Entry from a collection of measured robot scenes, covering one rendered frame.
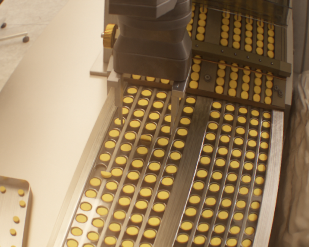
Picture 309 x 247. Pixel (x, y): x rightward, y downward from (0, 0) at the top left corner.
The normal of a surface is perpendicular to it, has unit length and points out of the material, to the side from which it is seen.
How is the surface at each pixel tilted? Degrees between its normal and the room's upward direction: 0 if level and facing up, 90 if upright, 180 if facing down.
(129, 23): 90
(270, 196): 0
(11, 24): 0
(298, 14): 90
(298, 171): 17
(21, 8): 0
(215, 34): 38
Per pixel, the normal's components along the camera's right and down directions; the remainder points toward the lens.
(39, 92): 0.02, -0.76
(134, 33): -0.23, 0.73
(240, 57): -0.12, -0.21
